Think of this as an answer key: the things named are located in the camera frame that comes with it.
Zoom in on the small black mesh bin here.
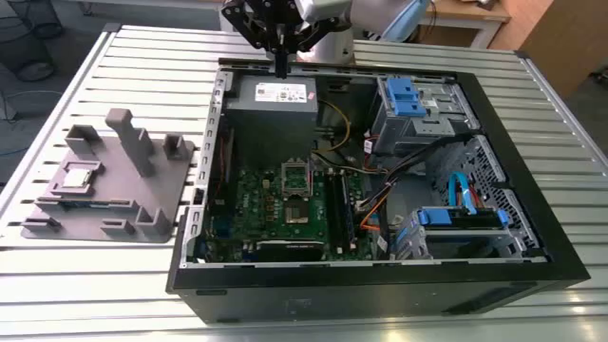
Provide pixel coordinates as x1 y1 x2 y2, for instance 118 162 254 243
26 0 65 39

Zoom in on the blue drive carrier handle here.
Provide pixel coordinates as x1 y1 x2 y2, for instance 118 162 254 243
389 226 418 261

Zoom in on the wooden desk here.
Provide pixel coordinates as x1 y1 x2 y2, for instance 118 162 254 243
419 0 513 50

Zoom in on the black PC case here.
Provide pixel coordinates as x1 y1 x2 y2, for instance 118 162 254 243
163 56 591 325

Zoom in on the green RAM stick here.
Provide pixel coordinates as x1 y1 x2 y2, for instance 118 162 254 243
35 197 133 212

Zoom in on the grey metal disk bay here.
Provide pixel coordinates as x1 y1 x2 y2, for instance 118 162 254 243
387 206 546 261

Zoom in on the wooden cabinet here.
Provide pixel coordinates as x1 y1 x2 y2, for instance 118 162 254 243
518 0 608 99

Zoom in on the blue drive bay latch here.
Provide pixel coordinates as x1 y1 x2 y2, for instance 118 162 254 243
385 77 427 117

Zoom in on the green motherboard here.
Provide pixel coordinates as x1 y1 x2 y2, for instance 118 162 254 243
202 166 377 264

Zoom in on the silver CPU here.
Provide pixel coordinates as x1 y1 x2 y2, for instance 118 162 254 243
63 169 94 189

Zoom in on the grey parts rack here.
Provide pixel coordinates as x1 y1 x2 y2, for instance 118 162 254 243
19 108 195 244

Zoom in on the metal socket cover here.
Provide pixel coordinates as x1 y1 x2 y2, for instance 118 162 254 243
279 156 313 199

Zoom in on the blue wire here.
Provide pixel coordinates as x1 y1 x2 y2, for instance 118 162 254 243
447 170 479 217

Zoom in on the orange wire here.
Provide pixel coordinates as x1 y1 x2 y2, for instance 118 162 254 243
358 197 387 233

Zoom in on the grey power supply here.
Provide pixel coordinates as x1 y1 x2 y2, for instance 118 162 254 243
221 73 319 172

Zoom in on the black graphics card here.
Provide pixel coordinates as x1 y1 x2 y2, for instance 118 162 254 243
254 239 327 264

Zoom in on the black sleeved wire bundle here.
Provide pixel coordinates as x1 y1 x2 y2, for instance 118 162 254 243
357 133 477 212

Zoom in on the CPU socket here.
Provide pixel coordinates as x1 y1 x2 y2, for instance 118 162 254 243
282 197 318 226

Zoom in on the large black mesh bin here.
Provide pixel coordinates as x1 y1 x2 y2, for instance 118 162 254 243
0 16 57 82

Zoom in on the hard disk in blue carrier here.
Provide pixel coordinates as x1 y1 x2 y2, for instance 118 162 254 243
414 208 509 229

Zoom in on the grey metal drive cage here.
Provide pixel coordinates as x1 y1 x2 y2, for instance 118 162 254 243
367 73 481 157

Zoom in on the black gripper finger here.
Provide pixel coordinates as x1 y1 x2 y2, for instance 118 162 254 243
279 16 342 80
219 0 282 80

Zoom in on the yellow wire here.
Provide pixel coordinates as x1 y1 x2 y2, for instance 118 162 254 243
311 99 351 155

